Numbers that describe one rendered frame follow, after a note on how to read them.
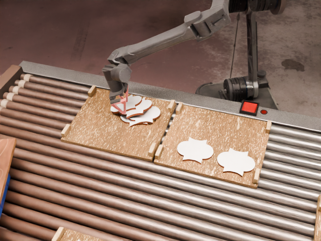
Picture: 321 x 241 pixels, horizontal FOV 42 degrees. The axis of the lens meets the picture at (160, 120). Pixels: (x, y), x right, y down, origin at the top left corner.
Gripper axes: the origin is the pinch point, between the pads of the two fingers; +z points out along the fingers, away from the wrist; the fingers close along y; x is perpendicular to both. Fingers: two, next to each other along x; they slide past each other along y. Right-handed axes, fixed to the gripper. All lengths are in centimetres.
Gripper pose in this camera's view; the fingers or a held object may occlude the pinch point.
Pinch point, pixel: (124, 106)
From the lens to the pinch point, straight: 181.3
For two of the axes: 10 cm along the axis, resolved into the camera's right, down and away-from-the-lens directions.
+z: 3.0, 8.0, 5.2
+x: -9.5, 2.4, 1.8
